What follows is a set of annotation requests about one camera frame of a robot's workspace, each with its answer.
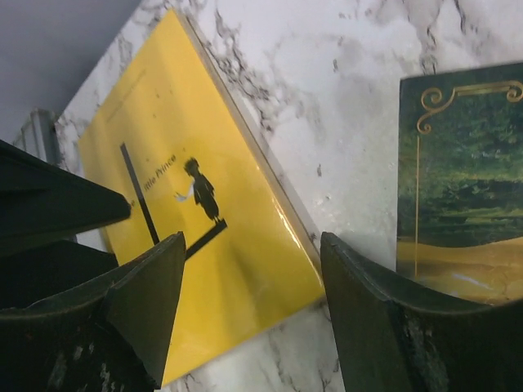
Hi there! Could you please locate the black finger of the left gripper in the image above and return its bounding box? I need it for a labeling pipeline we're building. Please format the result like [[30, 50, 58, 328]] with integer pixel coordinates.
[[0, 138, 132, 258]]

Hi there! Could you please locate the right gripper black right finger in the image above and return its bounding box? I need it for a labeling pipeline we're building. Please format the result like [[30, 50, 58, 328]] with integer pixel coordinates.
[[320, 232, 522, 391]]

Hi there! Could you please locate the yellow notebook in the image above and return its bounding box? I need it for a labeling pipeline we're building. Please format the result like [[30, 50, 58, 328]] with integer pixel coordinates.
[[78, 11, 324, 382]]

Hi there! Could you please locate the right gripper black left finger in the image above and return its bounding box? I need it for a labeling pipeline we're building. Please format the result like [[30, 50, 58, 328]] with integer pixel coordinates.
[[1, 233, 186, 391]]

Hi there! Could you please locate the aluminium rail frame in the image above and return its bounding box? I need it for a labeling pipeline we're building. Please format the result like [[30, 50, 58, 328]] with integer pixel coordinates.
[[12, 109, 61, 166]]

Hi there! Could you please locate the Animal Farm blue book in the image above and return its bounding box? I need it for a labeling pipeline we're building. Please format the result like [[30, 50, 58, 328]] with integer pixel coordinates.
[[396, 63, 522, 305]]

